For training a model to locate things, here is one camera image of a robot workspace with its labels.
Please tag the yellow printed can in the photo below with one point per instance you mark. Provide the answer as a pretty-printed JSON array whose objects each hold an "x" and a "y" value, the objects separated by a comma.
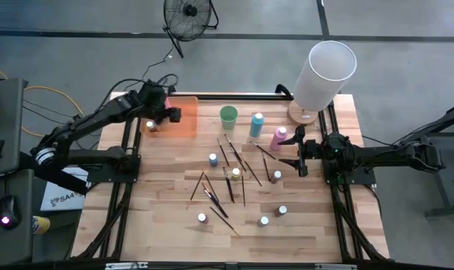
[{"x": 42, "y": 225}]

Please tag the small dark brown paint bottle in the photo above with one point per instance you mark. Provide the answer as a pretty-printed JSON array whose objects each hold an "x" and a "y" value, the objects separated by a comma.
[{"x": 280, "y": 211}]

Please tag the large pink paint bottle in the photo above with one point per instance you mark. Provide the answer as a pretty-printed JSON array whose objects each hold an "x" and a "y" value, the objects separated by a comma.
[
  {"x": 167, "y": 103},
  {"x": 277, "y": 140}
]

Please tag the small maroon paint bottle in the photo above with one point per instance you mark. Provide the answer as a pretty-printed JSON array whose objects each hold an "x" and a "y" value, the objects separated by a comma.
[{"x": 202, "y": 218}]

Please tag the black metal stand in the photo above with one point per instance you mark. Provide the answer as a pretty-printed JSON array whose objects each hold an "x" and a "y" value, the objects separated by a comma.
[{"x": 444, "y": 210}]

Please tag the black computer mouse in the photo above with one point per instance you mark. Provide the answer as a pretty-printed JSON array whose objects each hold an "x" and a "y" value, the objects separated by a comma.
[{"x": 9, "y": 210}]

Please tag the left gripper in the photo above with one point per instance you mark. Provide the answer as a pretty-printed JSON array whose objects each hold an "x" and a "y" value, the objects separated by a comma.
[{"x": 153, "y": 99}]

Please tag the grey tilted panel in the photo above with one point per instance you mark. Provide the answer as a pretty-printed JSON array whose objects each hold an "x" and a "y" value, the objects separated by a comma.
[{"x": 7, "y": 123}]

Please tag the silver ferrule black paintbrush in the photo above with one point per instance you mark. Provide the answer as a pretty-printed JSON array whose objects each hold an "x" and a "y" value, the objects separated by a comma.
[
  {"x": 235, "y": 153},
  {"x": 228, "y": 185},
  {"x": 223, "y": 152},
  {"x": 212, "y": 200}
]

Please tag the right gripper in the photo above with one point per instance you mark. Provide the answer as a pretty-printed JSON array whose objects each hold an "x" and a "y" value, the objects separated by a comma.
[{"x": 313, "y": 152}]

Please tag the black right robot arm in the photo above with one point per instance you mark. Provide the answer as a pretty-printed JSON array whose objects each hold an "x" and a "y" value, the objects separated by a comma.
[{"x": 380, "y": 153}]

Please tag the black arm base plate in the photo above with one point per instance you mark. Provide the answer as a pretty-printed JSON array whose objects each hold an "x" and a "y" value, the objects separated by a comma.
[
  {"x": 99, "y": 174},
  {"x": 365, "y": 176}
]

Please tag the white printed cardboard box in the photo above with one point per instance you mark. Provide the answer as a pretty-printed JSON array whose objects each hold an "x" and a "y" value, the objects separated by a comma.
[{"x": 61, "y": 198}]

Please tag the large teal paint bottle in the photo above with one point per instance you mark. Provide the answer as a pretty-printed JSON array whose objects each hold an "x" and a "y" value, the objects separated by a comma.
[{"x": 256, "y": 127}]

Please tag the black diagonal beam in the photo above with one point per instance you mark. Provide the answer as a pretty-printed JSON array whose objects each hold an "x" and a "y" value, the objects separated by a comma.
[{"x": 61, "y": 180}]

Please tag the silver frame bracket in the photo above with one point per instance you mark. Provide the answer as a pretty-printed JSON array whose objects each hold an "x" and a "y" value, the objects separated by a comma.
[
  {"x": 125, "y": 266},
  {"x": 335, "y": 267}
]

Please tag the orange translucent plastic tray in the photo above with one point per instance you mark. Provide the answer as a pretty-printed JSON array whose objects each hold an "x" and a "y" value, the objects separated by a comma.
[{"x": 185, "y": 120}]

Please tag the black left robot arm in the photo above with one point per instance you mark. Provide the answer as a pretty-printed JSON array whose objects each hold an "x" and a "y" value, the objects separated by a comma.
[{"x": 91, "y": 122}]

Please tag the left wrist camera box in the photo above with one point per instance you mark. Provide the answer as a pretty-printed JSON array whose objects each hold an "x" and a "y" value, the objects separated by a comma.
[{"x": 175, "y": 114}]

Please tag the small blue paint bottle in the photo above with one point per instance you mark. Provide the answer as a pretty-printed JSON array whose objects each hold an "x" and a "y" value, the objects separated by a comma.
[{"x": 213, "y": 160}]

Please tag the light green plastic cup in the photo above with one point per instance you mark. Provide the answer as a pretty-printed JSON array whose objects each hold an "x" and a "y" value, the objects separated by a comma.
[{"x": 228, "y": 122}]

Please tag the dark grey side desk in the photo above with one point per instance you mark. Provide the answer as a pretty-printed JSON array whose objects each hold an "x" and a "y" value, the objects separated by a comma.
[{"x": 9, "y": 247}]

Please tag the black floor fan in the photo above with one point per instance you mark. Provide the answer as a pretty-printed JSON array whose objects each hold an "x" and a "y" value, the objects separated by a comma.
[{"x": 191, "y": 10}]

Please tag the small yellow paint bottle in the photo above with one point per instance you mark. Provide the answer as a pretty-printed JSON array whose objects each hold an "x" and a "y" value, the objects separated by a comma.
[{"x": 236, "y": 174}]

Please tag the white shade wooden base lamp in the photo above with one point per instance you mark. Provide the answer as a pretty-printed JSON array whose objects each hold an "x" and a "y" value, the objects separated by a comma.
[{"x": 324, "y": 75}]

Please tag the small beige paint bottle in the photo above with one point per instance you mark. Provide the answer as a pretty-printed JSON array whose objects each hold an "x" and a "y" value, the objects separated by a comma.
[{"x": 263, "y": 221}]

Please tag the gold ferrule black paintbrush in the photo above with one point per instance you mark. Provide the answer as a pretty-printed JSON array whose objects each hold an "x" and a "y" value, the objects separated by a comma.
[
  {"x": 224, "y": 221},
  {"x": 195, "y": 190},
  {"x": 215, "y": 201},
  {"x": 211, "y": 186}
]

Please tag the black frame clamp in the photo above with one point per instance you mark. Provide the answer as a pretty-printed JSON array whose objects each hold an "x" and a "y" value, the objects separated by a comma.
[{"x": 283, "y": 90}]

